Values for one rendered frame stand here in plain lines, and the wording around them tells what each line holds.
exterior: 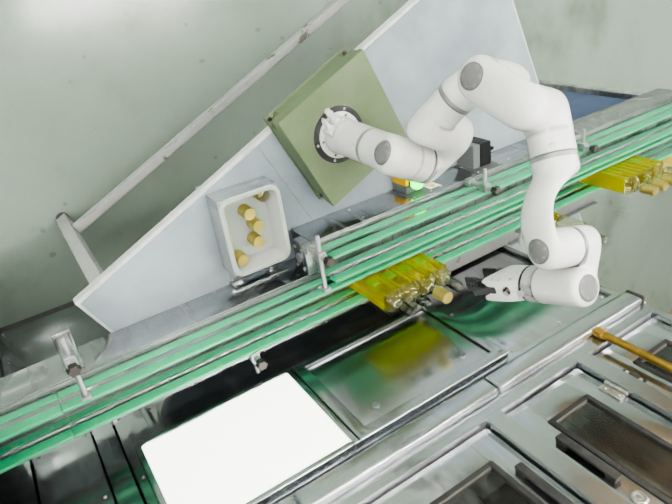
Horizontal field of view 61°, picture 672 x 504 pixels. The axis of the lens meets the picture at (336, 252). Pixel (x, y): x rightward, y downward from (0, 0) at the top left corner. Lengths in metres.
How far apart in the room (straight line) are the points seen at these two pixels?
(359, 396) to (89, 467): 0.67
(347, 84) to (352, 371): 0.76
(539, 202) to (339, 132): 0.62
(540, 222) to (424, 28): 0.92
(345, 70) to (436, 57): 0.41
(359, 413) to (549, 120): 0.78
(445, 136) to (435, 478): 0.74
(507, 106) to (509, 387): 0.72
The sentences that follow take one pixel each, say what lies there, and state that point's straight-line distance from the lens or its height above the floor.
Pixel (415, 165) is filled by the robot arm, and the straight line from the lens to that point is 1.35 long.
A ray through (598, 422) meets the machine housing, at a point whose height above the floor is 1.58.
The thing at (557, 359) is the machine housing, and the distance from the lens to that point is 1.62.
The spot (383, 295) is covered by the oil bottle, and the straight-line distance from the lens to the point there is 1.55.
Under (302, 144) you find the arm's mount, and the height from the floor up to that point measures 0.84.
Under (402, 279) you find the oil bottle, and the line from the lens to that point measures 1.61.
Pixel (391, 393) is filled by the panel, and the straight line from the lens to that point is 1.47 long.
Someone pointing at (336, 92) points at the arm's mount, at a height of 0.84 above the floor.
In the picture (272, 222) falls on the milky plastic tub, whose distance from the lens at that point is 1.62.
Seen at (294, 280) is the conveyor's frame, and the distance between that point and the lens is 1.61.
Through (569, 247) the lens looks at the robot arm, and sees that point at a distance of 1.10.
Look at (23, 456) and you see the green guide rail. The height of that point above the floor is 0.95.
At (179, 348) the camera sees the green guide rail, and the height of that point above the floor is 0.92.
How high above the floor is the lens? 2.16
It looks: 51 degrees down
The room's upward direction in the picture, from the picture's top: 122 degrees clockwise
